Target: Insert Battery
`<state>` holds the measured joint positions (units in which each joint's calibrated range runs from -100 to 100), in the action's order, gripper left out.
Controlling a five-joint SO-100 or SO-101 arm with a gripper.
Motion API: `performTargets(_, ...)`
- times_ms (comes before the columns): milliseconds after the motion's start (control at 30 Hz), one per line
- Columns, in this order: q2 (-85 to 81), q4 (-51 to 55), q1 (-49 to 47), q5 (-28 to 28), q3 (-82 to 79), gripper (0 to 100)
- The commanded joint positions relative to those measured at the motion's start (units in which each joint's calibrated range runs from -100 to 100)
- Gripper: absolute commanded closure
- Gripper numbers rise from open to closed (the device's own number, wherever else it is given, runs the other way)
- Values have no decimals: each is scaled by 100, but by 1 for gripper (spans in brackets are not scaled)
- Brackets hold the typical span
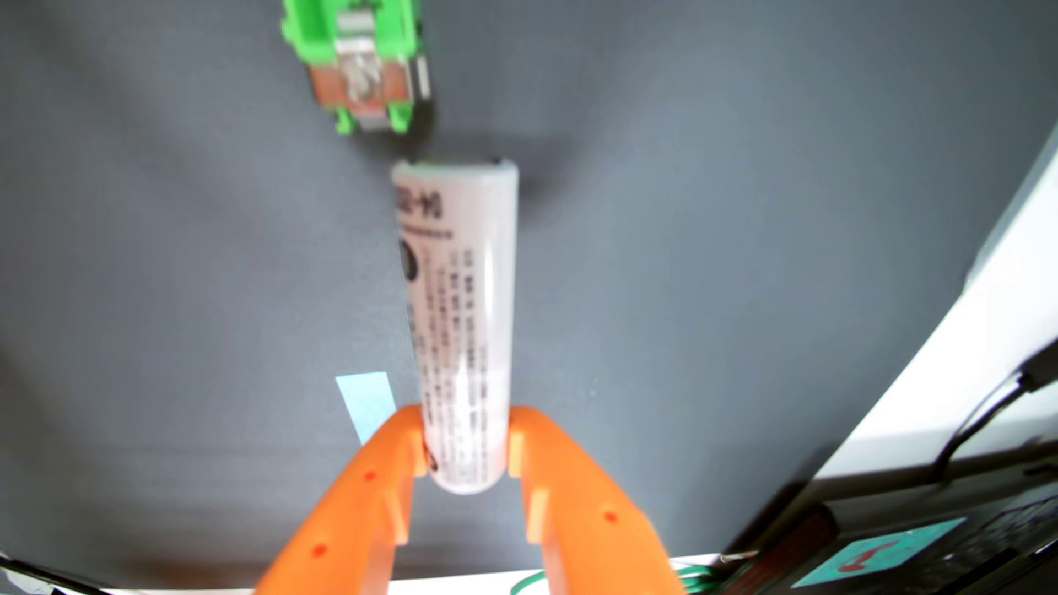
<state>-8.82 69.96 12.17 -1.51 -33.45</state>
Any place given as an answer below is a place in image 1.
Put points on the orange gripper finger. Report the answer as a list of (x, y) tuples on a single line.
[(355, 521), (587, 529)]

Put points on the dark grey table mat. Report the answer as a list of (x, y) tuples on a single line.
[(165, 289)]

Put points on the green battery holder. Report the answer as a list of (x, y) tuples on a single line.
[(314, 25)]

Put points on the black Dell laptop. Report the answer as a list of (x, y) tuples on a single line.
[(950, 562)]

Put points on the light blue tape strip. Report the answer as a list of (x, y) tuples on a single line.
[(368, 401)]

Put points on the white cylindrical battery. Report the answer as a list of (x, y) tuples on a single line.
[(459, 314)]

